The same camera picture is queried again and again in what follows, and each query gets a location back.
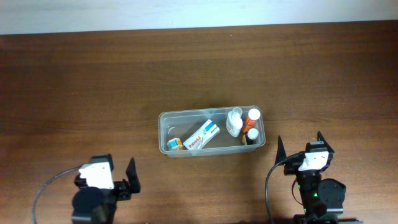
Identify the dark bottle white cap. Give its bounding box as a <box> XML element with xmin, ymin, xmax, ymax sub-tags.
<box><xmin>242</xmin><ymin>128</ymin><xmax>259</xmax><ymax>146</ymax></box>

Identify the white Panadol medicine box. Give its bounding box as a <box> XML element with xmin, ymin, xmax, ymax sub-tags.
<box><xmin>183</xmin><ymin>119</ymin><xmax>220</xmax><ymax>150</ymax></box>

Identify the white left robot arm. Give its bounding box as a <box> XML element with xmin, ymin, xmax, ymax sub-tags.
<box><xmin>72</xmin><ymin>154</ymin><xmax>131</xmax><ymax>224</ymax></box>

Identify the clear plastic container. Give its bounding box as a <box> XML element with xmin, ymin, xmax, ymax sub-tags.
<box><xmin>158</xmin><ymin>107</ymin><xmax>266</xmax><ymax>157</ymax></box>

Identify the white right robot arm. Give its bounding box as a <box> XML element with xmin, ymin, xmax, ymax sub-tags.
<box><xmin>159</xmin><ymin>128</ymin><xmax>346</xmax><ymax>223</ymax></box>

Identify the small jar gold lid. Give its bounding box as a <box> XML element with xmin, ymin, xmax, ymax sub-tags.
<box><xmin>167</xmin><ymin>138</ymin><xmax>183</xmax><ymax>151</ymax></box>

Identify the white plastic bottle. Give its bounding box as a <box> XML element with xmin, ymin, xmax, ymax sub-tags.
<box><xmin>226</xmin><ymin>107</ymin><xmax>243</xmax><ymax>138</ymax></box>

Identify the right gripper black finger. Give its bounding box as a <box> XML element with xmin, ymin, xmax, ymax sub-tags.
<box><xmin>275</xmin><ymin>136</ymin><xmax>287</xmax><ymax>166</ymax></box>
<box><xmin>317</xmin><ymin>131</ymin><xmax>335</xmax><ymax>153</ymax></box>

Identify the orange tube white cap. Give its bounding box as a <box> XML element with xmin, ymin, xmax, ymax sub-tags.
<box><xmin>242</xmin><ymin>108</ymin><xmax>261</xmax><ymax>133</ymax></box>

